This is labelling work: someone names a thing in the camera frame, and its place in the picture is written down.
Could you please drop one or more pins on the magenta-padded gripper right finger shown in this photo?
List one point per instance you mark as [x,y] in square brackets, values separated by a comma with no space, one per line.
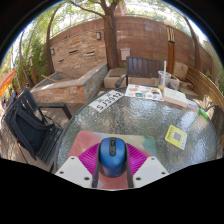
[150,169]

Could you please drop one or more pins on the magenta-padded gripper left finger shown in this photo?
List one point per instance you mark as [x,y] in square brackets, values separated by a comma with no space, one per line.
[74,170]

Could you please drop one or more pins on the blue and black computer mouse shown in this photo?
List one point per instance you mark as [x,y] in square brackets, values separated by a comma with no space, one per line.
[112,158]

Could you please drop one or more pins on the floral pink red mouse pad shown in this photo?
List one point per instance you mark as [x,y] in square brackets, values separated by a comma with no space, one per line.
[86,140]

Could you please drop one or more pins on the black slatted patio chair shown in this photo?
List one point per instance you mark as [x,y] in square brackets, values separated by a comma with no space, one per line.
[50,141]

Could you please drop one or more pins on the yellow square card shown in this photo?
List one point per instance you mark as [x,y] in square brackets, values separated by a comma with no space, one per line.
[176,136]

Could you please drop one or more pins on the black backpack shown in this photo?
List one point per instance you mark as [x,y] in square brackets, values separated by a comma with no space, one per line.
[28,128]

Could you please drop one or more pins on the thin white book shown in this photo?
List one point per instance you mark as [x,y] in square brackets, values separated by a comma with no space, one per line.
[193,106]

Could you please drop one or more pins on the white licence plate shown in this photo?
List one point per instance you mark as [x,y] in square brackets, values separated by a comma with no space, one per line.
[106,101]

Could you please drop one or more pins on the small green tube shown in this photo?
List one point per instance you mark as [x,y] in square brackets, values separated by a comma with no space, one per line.
[204,113]

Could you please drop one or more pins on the colourful printed sheet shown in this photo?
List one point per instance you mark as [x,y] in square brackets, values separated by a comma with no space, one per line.
[145,92]

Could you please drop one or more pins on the raised stone garden bed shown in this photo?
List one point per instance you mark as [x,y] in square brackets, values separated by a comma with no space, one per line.
[90,83]

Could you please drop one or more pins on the pale square planter box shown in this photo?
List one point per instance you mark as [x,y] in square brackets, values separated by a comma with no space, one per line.
[175,84]

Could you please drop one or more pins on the clear plastic cup with straw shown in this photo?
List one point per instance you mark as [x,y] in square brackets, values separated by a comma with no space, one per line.
[164,80]

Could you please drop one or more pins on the low concrete planter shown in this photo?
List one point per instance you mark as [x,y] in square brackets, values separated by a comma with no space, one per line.
[111,80]

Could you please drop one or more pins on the wooden slat fence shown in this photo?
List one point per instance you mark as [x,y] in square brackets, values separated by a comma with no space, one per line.
[203,86]

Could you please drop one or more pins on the dark wooden slatted chair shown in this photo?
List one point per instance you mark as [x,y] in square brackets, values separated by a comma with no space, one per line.
[143,66]

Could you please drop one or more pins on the beige stone slab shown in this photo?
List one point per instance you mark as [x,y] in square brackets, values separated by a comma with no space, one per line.
[181,70]

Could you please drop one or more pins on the orange parasol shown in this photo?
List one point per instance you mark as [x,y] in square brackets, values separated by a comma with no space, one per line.
[6,81]

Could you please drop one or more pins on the slim straight tree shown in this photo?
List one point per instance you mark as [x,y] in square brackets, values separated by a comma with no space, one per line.
[196,50]

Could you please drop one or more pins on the thick forked tree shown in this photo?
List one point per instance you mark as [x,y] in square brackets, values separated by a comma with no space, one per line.
[110,43]

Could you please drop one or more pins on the wooden garden lamp post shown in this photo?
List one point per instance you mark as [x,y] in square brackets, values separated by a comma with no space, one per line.
[170,56]

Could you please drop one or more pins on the grey wall utility box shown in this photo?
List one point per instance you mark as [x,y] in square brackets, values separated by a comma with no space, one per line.
[125,54]

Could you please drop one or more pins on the black wall lantern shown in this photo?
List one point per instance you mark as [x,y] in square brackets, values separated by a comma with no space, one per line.
[52,51]
[98,36]

